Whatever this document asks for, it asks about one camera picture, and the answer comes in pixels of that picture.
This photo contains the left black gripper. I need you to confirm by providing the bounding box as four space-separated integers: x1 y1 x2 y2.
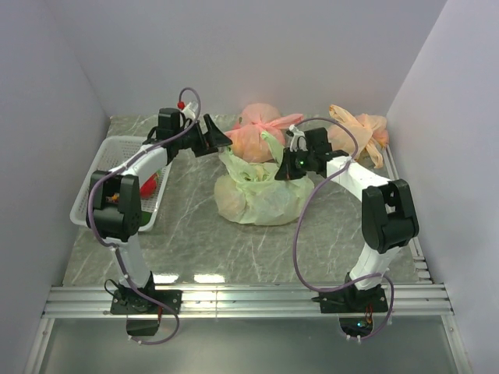
175 115 232 157

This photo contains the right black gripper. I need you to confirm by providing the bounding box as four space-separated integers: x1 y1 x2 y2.
275 147 315 181

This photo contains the green avocado-print plastic bag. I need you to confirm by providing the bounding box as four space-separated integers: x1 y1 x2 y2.
214 131 314 226

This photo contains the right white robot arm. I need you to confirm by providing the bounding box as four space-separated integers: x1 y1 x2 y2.
275 125 419 311

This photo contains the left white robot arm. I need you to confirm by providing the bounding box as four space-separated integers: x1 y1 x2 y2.
87 103 232 314

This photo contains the pink tied plastic bag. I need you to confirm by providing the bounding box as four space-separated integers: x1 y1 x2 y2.
225 103 304 163

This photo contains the red fake dragon fruit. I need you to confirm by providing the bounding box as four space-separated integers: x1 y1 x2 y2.
140 171 161 199

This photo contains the orange tied plastic bag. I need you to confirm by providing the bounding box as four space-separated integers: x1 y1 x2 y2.
327 104 389 168

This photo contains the green fake avocado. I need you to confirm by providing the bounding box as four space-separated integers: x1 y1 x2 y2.
141 211 154 226

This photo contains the white plastic basket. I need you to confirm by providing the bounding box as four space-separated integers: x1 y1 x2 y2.
69 135 175 233

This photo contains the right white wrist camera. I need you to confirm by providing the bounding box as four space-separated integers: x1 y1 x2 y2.
285 125 307 152

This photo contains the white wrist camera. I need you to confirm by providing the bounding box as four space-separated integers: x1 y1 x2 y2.
177 101 200 126
285 125 307 152

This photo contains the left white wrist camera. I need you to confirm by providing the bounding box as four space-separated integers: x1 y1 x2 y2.
177 101 200 126

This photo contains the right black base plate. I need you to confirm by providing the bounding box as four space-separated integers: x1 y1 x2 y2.
312 285 388 314

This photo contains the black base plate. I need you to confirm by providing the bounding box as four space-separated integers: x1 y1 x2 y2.
312 285 388 314
110 288 182 315

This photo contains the aluminium mounting rail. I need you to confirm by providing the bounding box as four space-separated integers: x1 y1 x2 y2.
42 284 454 319

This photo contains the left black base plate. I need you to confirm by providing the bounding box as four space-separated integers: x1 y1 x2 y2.
110 288 182 315

